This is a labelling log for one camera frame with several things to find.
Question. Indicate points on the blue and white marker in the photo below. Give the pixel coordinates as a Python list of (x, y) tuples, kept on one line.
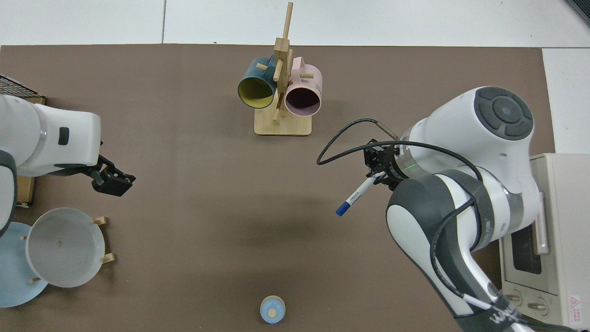
[(357, 196)]

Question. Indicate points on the wooden plate rack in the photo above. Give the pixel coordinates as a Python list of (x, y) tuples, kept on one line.
[(103, 221)]

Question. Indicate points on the grey plate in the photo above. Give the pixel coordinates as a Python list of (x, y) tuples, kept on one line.
[(64, 249)]

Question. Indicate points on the wooden cup stand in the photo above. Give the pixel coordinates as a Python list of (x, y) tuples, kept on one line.
[(283, 127)]

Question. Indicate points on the brown table cloth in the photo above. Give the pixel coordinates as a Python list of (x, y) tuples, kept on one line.
[(207, 230)]

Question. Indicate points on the pink cup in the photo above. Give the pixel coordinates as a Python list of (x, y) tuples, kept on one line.
[(308, 78)]

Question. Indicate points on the light blue plate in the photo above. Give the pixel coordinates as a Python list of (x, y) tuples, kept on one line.
[(14, 272)]

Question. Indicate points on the dark teal cup yellow inside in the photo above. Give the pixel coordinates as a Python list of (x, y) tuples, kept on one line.
[(258, 76)]

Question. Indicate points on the small blue round thing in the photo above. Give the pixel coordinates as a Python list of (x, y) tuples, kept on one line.
[(272, 310)]

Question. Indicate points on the pale toaster oven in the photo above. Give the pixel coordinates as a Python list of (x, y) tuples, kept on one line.
[(567, 221)]

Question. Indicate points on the dark device corner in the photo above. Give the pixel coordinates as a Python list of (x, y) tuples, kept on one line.
[(583, 8)]

